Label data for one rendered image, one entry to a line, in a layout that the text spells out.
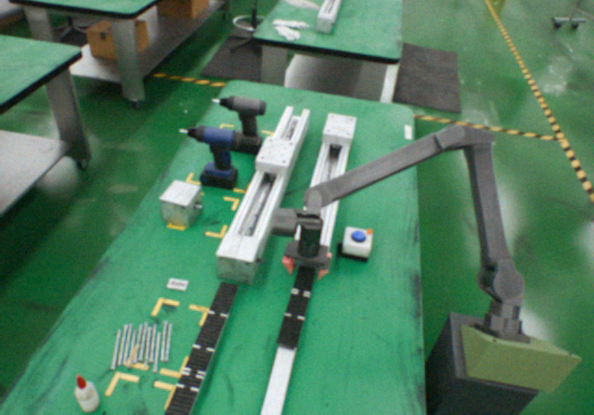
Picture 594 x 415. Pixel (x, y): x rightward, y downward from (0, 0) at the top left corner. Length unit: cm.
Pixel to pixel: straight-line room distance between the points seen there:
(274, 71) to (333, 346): 218
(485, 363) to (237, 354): 59
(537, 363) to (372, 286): 44
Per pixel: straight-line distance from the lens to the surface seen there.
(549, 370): 124
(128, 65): 355
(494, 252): 121
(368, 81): 297
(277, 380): 108
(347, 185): 112
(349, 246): 133
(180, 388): 108
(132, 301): 127
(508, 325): 122
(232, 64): 444
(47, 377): 121
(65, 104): 287
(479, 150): 121
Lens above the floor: 176
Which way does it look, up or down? 39 degrees down
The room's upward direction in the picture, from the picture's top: 6 degrees clockwise
